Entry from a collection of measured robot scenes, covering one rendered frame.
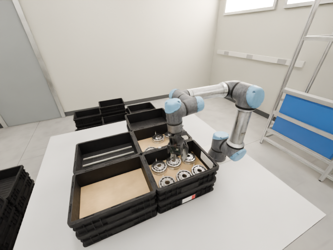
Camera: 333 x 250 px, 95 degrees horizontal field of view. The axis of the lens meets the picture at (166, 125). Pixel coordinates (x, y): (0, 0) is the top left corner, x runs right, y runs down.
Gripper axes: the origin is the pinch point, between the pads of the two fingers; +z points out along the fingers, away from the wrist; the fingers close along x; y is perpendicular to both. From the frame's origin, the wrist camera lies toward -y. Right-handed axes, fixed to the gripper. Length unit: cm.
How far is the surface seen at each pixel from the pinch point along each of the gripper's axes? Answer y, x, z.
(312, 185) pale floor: -112, 123, 116
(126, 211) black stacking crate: 30.9, -19.0, 11.5
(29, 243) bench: 56, -65, 22
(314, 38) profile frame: -173, 102, -40
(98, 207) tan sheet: 33, -36, 13
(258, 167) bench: -41, 48, 36
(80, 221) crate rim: 44, -31, 3
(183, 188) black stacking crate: 8.4, 3.3, 14.7
